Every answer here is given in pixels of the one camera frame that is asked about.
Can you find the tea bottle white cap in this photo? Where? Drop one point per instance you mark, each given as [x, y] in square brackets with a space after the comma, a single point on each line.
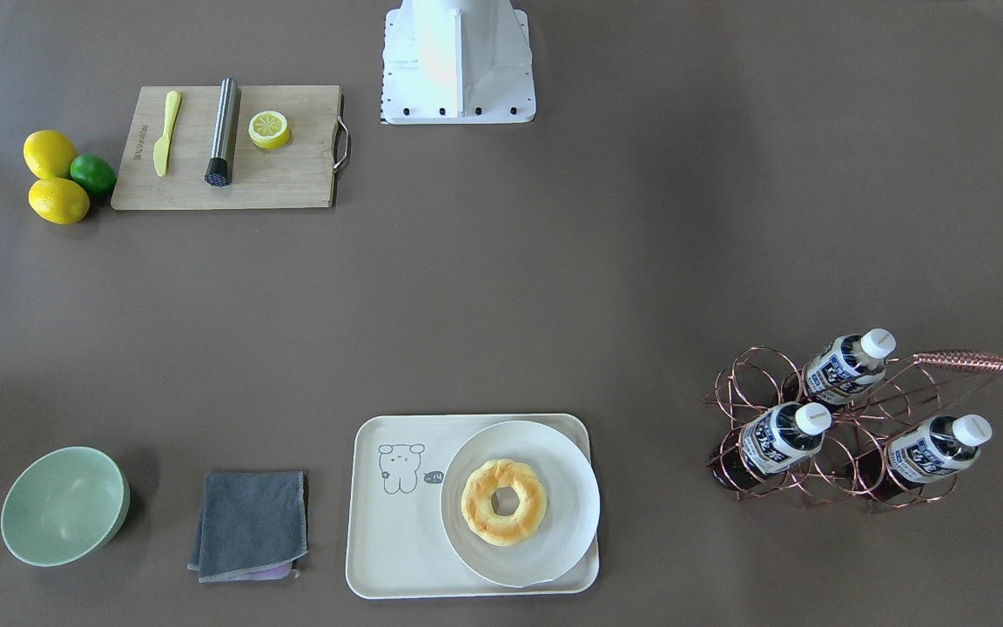
[771, 444]

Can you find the cream rabbit tray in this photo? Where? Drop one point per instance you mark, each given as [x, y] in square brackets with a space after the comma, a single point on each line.
[396, 546]

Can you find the tea bottle rack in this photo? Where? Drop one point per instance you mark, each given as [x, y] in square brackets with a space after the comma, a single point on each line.
[930, 452]
[844, 372]

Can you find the tea bottle rack back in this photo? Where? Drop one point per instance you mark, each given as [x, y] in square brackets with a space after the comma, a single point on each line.
[930, 452]

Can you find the white round plate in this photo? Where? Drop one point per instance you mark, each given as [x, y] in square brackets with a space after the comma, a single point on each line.
[569, 526]

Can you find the bamboo cutting board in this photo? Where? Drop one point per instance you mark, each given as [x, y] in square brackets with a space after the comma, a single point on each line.
[299, 175]

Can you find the half lemon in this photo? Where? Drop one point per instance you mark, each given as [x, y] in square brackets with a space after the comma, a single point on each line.
[269, 130]

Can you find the steel muddler black tip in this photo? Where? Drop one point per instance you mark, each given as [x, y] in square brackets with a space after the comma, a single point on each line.
[219, 170]

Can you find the grey folded cloth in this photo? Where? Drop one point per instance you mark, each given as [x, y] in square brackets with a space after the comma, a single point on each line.
[252, 526]

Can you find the yellow plastic knife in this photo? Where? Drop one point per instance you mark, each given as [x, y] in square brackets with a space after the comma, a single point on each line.
[162, 146]

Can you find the green lime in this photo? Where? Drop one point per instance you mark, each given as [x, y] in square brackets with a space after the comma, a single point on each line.
[93, 173]

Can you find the whole lemon lower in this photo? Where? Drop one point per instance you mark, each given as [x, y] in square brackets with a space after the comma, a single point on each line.
[60, 201]

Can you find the whole lemon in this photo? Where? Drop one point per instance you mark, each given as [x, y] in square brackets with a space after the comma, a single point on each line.
[49, 154]
[60, 201]

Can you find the mint green bowl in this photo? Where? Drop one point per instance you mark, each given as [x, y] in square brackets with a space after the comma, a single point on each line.
[64, 506]

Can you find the whole lemon upper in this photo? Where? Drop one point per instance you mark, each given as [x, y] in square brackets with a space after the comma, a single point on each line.
[49, 154]

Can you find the glazed ring donut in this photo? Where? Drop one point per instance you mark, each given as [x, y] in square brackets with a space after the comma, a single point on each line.
[477, 507]

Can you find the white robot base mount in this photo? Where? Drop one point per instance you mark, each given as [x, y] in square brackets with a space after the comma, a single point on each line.
[457, 63]

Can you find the copper wire bottle rack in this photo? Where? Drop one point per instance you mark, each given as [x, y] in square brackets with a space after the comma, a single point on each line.
[916, 387]

